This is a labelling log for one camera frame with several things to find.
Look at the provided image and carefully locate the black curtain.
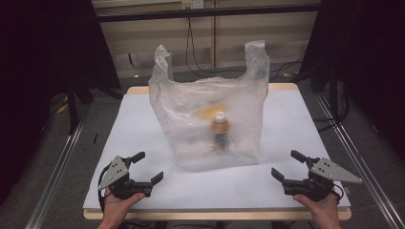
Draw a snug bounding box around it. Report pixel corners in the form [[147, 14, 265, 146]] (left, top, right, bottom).
[[298, 0, 405, 160], [0, 0, 122, 205]]

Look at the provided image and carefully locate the orange drink bottle white cap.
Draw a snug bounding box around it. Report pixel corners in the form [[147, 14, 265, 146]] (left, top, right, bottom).
[[209, 111, 231, 151]]

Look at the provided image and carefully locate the white wall outlet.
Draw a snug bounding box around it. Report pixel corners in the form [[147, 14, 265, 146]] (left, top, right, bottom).
[[181, 0, 204, 10]]

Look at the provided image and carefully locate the black metal stand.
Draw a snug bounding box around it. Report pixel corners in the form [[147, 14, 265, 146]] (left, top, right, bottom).
[[66, 78, 79, 135]]

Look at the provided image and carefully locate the metal floor rail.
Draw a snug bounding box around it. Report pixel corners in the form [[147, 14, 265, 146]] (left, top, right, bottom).
[[24, 118, 88, 229], [314, 93, 405, 229]]

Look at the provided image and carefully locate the yellow packet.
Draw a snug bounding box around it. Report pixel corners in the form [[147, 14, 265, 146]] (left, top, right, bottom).
[[197, 103, 227, 121]]

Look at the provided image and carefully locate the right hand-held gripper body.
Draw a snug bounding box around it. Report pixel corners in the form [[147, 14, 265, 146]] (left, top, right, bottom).
[[282, 156, 363, 201]]

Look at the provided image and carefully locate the black floor cable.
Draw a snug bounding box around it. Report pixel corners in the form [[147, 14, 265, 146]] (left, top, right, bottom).
[[312, 74, 351, 134], [269, 56, 305, 82]]

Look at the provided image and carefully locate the white table mat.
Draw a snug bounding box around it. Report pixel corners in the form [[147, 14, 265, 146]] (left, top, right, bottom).
[[82, 89, 352, 211]]

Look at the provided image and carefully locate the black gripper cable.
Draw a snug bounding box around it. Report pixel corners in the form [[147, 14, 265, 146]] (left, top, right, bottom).
[[330, 182, 346, 205], [97, 164, 112, 213]]

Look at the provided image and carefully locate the translucent white plastic bag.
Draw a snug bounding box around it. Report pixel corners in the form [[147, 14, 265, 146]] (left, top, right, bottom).
[[148, 39, 271, 173]]

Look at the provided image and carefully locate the black horizontal bar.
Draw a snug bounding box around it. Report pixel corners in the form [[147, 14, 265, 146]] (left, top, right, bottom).
[[95, 3, 322, 23]]

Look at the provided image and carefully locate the wooden table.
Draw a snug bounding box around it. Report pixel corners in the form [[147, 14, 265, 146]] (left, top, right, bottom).
[[82, 82, 353, 221]]

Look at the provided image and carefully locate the person's left hand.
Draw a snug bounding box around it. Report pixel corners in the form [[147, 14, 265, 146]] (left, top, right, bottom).
[[96, 188, 146, 229]]

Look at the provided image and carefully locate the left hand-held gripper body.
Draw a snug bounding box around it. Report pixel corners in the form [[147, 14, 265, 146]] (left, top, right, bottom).
[[98, 155, 154, 200]]

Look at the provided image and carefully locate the black hanging wall cable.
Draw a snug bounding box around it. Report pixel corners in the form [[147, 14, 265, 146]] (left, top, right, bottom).
[[185, 16, 246, 78]]

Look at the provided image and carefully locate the person's right hand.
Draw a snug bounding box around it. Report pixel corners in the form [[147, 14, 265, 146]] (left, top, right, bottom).
[[292, 193, 342, 229]]

